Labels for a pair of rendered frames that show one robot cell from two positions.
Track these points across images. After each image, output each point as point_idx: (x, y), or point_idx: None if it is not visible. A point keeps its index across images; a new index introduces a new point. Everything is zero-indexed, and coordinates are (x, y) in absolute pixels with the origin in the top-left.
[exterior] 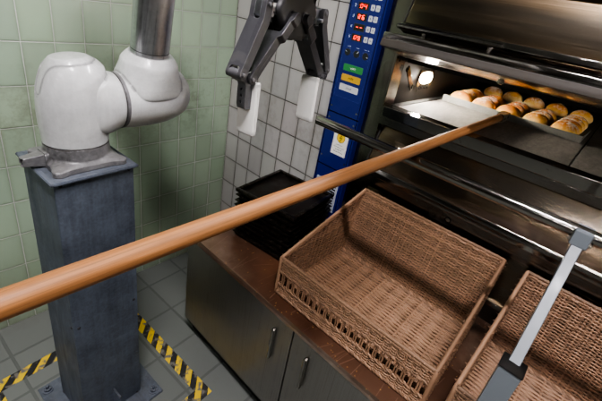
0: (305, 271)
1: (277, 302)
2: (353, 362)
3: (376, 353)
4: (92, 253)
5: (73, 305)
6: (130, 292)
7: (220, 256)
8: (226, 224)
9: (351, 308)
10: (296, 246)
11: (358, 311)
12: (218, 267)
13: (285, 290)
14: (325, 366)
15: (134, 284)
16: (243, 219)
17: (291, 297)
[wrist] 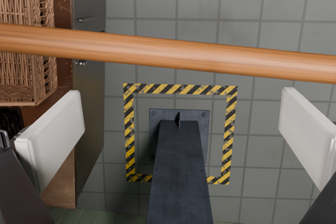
0: (9, 84)
1: (65, 77)
2: None
3: None
4: (188, 216)
5: (205, 186)
6: (158, 175)
7: (70, 159)
8: (280, 51)
9: None
10: (9, 102)
11: (0, 6)
12: (77, 152)
13: (52, 78)
14: None
15: (153, 179)
16: (250, 47)
17: (52, 68)
